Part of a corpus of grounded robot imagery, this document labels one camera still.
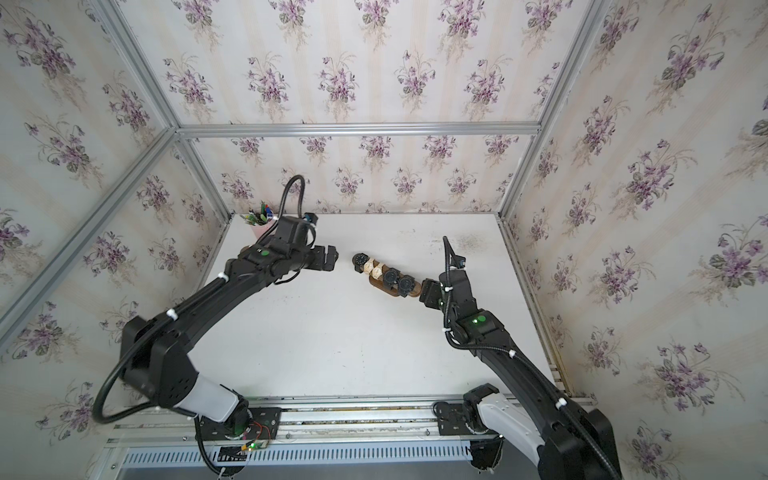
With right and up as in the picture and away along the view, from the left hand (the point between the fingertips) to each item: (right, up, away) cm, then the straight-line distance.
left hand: (327, 252), depth 85 cm
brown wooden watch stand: (+15, -10, +8) cm, 20 cm away
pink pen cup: (-29, +7, +21) cm, 37 cm away
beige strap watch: (+13, -6, +8) cm, 17 cm away
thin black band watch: (+8, -3, +11) cm, 14 cm away
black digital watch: (+23, -10, +4) cm, 26 cm away
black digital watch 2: (+19, -8, +5) cm, 21 cm away
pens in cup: (-27, +11, +18) cm, 35 cm away
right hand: (+32, -9, -2) cm, 33 cm away
